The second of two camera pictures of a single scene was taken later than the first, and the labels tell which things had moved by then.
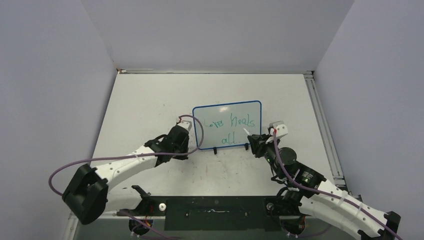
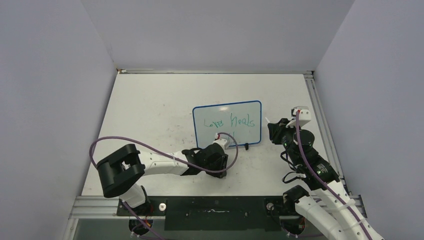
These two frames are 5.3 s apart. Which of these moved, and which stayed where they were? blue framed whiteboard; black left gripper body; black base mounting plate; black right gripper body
Moved: black left gripper body; black right gripper body
Stayed: black base mounting plate; blue framed whiteboard
